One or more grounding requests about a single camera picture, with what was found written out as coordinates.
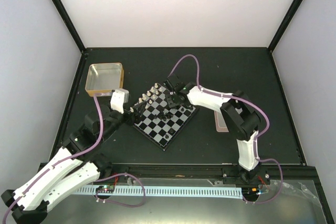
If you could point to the right small circuit board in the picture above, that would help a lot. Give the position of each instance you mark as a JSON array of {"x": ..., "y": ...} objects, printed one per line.
[{"x": 254, "y": 191}]

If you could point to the left black frame post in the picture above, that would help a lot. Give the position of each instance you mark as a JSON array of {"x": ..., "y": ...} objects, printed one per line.
[{"x": 69, "y": 24}]

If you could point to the light blue cable duct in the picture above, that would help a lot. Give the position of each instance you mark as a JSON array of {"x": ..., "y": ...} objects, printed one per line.
[{"x": 165, "y": 191}]

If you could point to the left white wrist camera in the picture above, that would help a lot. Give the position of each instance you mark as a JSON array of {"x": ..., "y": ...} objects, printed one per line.
[{"x": 118, "y": 99}]

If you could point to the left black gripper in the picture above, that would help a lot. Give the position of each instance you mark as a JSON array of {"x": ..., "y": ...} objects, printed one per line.
[{"x": 131, "y": 119}]

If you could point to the right black frame post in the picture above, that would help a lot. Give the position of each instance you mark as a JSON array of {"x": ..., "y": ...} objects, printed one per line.
[{"x": 294, "y": 6}]

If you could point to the black frame post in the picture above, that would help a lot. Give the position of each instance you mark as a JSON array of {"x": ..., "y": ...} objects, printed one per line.
[
  {"x": 69, "y": 24},
  {"x": 294, "y": 6}
]

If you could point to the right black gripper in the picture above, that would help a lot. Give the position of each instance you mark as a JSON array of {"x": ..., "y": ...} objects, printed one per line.
[{"x": 170, "y": 103}]

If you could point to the black front rail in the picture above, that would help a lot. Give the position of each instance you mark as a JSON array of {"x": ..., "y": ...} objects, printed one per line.
[{"x": 177, "y": 171}]

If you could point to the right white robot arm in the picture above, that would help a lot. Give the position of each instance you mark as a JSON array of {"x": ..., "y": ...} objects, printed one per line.
[{"x": 241, "y": 120}]

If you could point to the small green circuit board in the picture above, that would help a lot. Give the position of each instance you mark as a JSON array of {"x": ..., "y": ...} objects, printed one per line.
[{"x": 106, "y": 189}]

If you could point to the pink metal tin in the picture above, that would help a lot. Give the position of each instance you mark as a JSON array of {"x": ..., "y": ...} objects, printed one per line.
[{"x": 220, "y": 123}]

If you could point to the gold metal tin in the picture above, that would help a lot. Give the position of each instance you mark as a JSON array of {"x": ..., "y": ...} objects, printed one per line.
[{"x": 104, "y": 77}]

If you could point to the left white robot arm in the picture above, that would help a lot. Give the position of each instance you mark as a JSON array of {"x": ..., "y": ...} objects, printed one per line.
[{"x": 78, "y": 162}]

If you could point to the black white chess board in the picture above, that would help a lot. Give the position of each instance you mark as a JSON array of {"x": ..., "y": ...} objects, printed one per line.
[{"x": 149, "y": 125}]

